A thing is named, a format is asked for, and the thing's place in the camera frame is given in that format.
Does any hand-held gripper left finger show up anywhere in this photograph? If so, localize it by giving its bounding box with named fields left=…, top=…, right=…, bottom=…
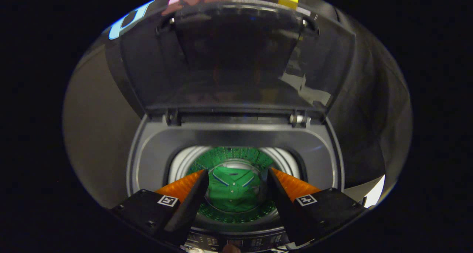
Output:
left=110, top=169, right=210, bottom=247

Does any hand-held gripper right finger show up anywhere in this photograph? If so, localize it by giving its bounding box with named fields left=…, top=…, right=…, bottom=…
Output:
left=266, top=167, right=367, bottom=247

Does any green polo shirt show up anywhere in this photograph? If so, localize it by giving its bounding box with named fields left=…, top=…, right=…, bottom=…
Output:
left=206, top=165, right=261, bottom=213

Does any dark washing machine lid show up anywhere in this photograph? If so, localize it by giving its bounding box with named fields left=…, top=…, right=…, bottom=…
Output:
left=104, top=0, right=357, bottom=123

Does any white printed board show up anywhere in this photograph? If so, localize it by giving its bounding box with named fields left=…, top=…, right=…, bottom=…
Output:
left=364, top=174, right=386, bottom=208

